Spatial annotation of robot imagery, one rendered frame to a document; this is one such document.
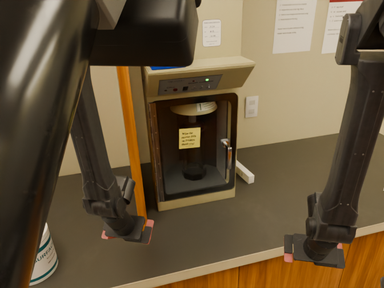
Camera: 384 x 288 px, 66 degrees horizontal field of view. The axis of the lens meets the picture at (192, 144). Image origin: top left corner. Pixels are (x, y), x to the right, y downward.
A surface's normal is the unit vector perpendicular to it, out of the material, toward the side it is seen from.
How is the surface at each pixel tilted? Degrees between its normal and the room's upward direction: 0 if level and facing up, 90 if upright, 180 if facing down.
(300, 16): 90
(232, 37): 90
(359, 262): 90
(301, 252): 30
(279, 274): 90
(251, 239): 0
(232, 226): 0
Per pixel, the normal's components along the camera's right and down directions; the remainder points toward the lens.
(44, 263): 0.84, 0.22
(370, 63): -0.19, 0.50
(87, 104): 0.97, 0.09
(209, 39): 0.26, 0.43
